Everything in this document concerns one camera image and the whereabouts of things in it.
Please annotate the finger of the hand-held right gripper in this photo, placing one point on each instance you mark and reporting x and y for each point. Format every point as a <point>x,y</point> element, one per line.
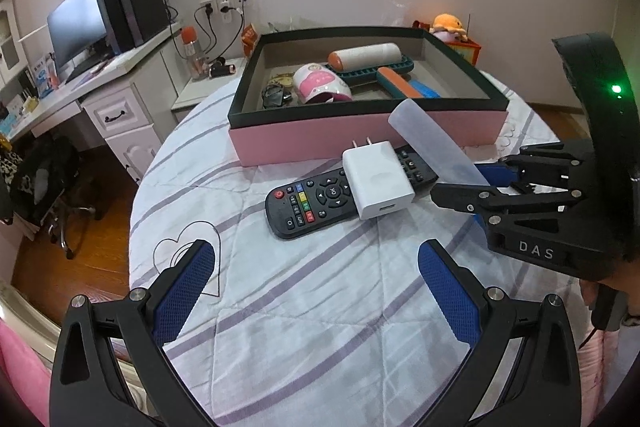
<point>465,198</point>
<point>495,173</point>

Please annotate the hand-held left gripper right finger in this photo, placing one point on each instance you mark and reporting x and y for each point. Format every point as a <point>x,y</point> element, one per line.
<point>445,292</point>

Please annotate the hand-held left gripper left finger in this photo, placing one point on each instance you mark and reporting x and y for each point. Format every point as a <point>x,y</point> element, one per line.
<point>185,287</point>

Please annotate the translucent plastic tube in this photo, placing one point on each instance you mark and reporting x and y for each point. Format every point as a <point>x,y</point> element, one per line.
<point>435,142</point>

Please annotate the pink box with dark rim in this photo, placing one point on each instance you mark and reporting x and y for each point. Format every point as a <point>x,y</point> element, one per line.
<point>310,142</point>

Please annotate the pink and white lotion bottle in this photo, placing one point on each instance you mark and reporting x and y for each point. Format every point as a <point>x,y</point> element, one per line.
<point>320,84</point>

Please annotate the bunch of keys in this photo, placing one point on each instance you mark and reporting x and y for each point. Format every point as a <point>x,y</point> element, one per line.
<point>277,96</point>

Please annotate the person's right hand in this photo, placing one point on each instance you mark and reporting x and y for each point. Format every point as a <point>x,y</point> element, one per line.
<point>589,294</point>

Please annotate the white plug charger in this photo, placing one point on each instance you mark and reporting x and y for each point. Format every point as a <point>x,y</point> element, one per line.
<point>380,177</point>

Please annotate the blue plastic item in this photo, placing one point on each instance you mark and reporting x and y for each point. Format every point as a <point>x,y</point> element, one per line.
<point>426,90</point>

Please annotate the orange toy box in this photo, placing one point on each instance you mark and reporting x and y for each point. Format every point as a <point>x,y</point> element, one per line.
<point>465,49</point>

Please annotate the black remote control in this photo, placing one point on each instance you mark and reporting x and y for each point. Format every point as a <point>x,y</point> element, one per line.
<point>300,207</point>

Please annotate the orange plush toy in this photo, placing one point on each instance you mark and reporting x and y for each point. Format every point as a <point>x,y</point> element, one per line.
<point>450,24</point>

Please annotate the black office chair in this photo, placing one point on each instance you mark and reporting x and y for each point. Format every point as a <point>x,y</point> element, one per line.
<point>45,187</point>

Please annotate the white desk with drawers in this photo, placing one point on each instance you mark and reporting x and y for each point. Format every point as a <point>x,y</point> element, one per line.
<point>120,122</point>

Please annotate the pink cloth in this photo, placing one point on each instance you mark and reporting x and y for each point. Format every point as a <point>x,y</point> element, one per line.
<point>22,382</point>

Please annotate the white nightstand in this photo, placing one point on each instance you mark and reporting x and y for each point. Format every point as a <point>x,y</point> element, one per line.
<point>205,89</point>

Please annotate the small black device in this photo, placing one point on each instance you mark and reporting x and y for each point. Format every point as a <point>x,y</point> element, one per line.
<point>221,69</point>

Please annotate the orange capped clear bottle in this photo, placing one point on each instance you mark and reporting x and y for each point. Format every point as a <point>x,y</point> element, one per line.
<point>194,57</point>

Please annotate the blue and white carton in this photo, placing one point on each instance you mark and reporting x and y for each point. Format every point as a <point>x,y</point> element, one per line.
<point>45,77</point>

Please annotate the orange snack packet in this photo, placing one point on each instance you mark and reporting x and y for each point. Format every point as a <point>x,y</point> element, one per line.
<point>250,39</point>

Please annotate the slim black box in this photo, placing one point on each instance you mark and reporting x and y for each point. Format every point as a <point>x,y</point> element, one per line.
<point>112,17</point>

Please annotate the black computer monitor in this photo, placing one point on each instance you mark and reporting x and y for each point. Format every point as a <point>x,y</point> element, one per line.
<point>75,27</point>

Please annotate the black computer tower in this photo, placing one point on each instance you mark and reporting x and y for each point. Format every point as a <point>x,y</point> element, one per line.
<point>145,2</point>

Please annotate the white cabinet door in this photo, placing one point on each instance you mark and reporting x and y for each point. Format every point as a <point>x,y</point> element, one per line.
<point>10,37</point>

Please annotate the white bed frame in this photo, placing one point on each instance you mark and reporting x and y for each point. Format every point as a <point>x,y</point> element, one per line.
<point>25,312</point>

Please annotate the white wall socket panel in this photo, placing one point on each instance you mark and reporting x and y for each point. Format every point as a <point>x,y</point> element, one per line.
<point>227,4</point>

